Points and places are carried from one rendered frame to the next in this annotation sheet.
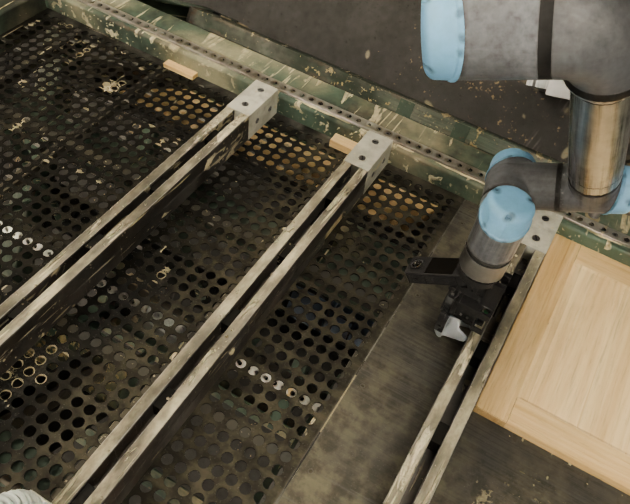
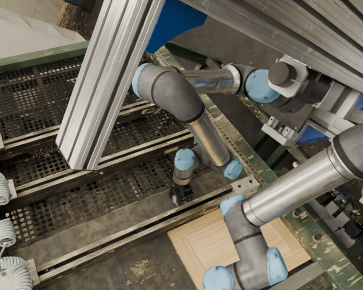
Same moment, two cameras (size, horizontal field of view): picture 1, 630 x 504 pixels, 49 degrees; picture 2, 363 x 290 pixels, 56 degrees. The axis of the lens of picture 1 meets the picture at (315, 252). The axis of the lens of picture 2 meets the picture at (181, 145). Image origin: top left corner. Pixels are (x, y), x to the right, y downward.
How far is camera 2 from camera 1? 0.78 m
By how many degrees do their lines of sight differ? 23
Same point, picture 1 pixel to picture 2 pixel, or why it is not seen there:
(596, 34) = (163, 96)
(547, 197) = (206, 160)
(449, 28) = (135, 80)
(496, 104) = not seen: hidden behind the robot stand
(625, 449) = not seen: hidden behind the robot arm
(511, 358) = (195, 224)
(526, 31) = (148, 88)
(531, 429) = (180, 250)
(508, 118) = (316, 147)
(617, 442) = not seen: hidden behind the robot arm
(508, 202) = (183, 154)
